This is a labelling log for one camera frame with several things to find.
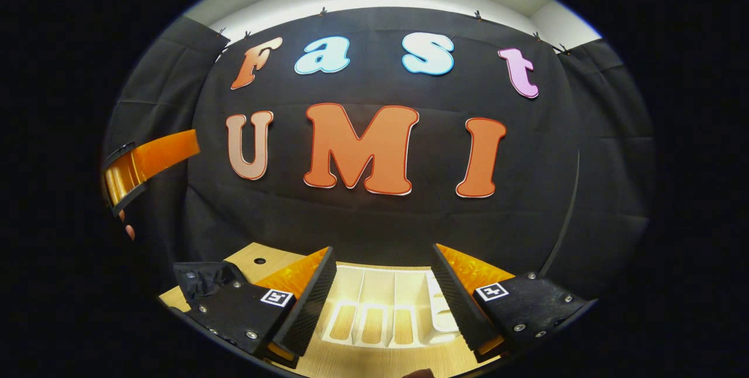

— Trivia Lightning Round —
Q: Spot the black schoolbag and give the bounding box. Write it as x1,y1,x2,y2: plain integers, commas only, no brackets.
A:
173,260,250,310

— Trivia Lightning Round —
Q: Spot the black backdrop cloth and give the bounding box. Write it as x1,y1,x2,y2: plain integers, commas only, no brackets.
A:
102,6,656,303

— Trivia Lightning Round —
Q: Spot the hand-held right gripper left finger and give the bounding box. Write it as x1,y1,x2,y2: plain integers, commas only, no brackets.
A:
186,246,338,368

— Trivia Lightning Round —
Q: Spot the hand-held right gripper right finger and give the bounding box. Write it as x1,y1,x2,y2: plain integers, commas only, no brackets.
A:
431,243,590,364

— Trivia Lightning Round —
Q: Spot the white bookshelf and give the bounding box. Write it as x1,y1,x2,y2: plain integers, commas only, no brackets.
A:
319,265,464,350

